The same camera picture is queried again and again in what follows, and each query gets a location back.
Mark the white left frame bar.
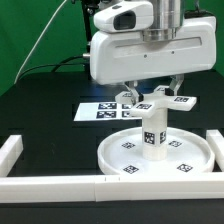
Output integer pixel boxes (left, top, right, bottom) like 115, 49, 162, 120
0, 135, 23, 178

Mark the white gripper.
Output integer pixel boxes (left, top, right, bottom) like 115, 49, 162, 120
90, 16, 216, 104

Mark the white cable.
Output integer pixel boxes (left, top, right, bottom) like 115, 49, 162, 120
13, 0, 69, 85

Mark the white round table top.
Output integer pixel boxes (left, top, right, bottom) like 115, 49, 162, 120
97, 127, 215, 175

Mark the white rod part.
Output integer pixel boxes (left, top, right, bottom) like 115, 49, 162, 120
115, 86, 197, 118

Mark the white front frame bar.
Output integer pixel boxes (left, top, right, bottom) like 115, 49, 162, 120
0, 172, 224, 203

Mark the black cable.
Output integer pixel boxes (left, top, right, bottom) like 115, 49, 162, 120
16, 55, 88, 83

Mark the white paper marker sheet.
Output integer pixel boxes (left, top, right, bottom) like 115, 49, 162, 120
74, 102, 133, 121

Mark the black camera stand pole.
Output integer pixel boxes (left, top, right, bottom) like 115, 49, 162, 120
71, 0, 101, 76

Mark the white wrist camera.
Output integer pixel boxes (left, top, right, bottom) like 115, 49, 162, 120
94, 1, 154, 33

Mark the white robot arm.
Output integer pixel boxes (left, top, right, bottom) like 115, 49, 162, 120
90, 0, 216, 103

